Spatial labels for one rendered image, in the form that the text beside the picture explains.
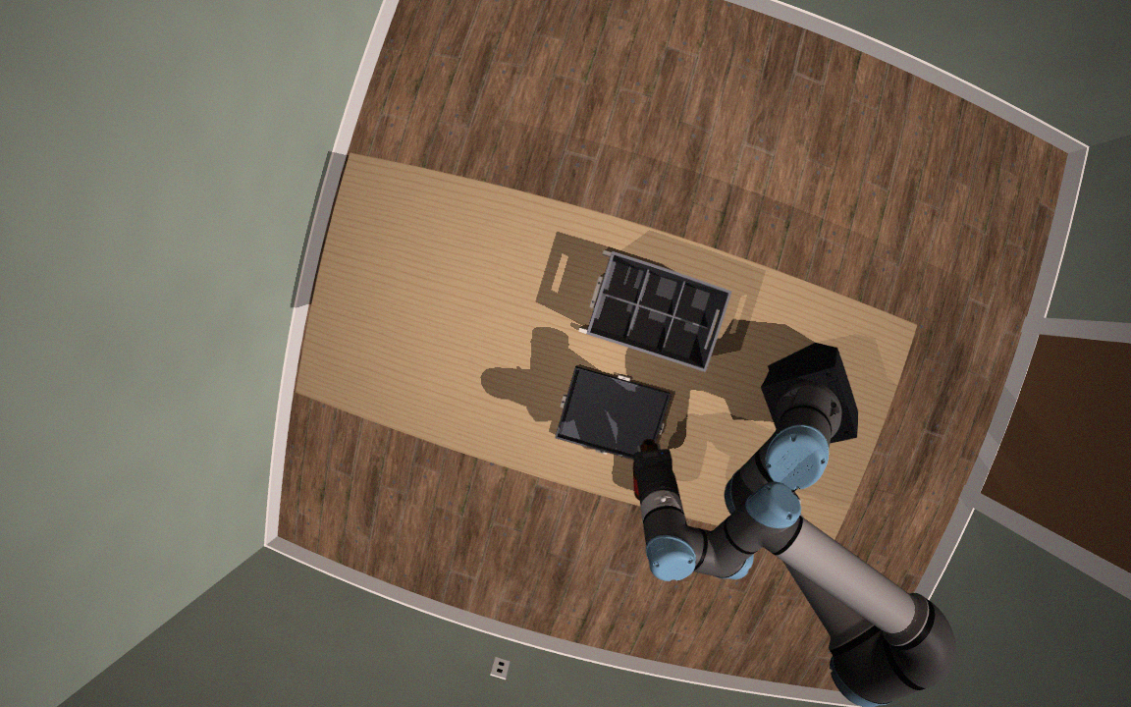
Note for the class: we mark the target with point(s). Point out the brown bottle with red label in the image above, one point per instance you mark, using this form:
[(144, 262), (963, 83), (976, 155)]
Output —
[(648, 445)]

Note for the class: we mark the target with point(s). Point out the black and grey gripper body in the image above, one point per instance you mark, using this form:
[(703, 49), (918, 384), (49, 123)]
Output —
[(657, 485)]

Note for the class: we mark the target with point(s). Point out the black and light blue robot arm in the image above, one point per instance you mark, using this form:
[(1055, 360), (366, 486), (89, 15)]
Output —
[(863, 667)]

